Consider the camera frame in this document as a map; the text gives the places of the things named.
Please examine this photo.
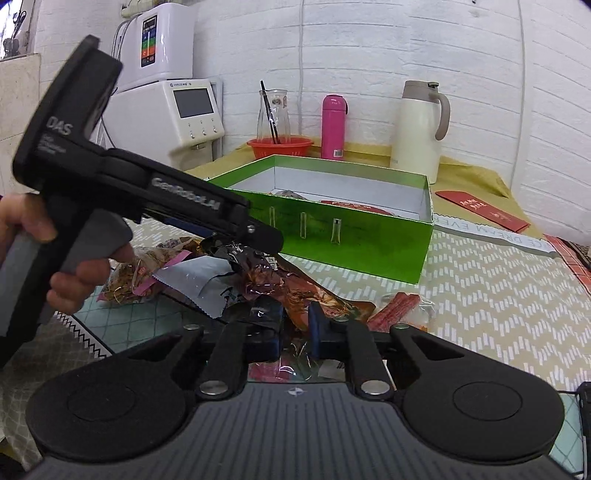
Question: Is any dark brown snack bag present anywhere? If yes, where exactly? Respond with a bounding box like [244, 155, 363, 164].
[199, 235, 376, 332]

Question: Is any red sausage stick pack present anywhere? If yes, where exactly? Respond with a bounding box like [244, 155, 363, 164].
[367, 292, 436, 333]

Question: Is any white silver snack pouch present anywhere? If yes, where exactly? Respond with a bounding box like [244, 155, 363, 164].
[153, 256, 239, 318]

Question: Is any pink dried snack bag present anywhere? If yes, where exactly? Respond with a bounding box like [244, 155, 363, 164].
[97, 237, 201, 305]

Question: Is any red mixed nuts bag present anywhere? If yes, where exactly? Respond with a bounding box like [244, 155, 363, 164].
[321, 200, 396, 216]

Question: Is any white water dispenser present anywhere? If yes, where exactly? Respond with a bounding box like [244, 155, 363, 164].
[102, 79, 224, 171]

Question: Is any green cardboard box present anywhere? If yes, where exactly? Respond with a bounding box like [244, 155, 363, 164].
[211, 155, 434, 284]

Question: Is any white water purifier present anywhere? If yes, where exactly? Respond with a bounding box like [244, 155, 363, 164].
[113, 3, 195, 92]

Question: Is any red plastic basket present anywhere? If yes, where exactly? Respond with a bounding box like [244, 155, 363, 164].
[246, 137, 314, 159]

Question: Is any black stirring stick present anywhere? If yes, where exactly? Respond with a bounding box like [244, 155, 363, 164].
[259, 80, 280, 144]

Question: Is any red envelope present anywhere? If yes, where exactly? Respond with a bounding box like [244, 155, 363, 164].
[436, 190, 530, 233]

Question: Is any glass carafe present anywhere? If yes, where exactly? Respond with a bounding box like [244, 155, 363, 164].
[256, 89, 290, 143]

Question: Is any cream thermos jug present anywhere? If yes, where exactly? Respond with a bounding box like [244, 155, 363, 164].
[390, 80, 451, 185]

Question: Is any pink thermos bottle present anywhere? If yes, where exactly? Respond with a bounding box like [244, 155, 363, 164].
[321, 94, 348, 160]

